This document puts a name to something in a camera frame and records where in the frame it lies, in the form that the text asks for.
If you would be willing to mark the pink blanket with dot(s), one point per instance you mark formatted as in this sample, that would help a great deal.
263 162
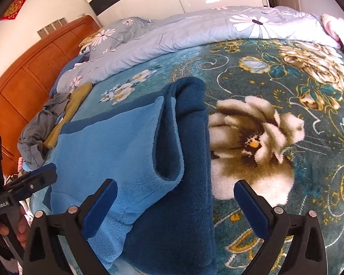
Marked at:
334 27

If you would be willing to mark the blue fleece zip jacket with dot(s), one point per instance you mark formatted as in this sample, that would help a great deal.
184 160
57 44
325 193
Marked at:
156 149

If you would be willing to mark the orange wooden headboard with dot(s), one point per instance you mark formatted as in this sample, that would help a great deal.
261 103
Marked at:
25 86

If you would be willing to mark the grey sweatshirt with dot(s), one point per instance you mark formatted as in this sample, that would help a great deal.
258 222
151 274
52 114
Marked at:
30 143

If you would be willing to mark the teal floral bed blanket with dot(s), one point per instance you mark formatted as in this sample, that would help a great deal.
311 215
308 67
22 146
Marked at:
275 119

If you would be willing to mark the mustard knit sweater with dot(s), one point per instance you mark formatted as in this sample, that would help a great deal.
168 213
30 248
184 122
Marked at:
75 100

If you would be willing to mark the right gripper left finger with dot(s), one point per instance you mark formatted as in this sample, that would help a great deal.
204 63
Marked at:
44 254

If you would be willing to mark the pink white knit cloth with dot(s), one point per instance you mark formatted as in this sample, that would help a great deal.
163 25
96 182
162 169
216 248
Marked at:
20 165

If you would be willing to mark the light blue floral duvet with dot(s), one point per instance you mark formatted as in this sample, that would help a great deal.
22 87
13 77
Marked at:
134 40

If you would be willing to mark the blue pillow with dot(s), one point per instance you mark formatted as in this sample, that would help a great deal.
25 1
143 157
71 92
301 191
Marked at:
79 59

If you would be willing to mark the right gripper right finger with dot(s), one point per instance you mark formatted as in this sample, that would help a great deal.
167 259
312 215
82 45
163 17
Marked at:
307 253

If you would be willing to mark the yellow floral pillow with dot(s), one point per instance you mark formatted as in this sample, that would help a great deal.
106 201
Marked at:
88 40

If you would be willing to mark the person's left hand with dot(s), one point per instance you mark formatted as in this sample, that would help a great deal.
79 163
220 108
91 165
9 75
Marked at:
21 229

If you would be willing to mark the red wall decoration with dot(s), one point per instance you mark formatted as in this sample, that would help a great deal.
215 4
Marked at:
13 10

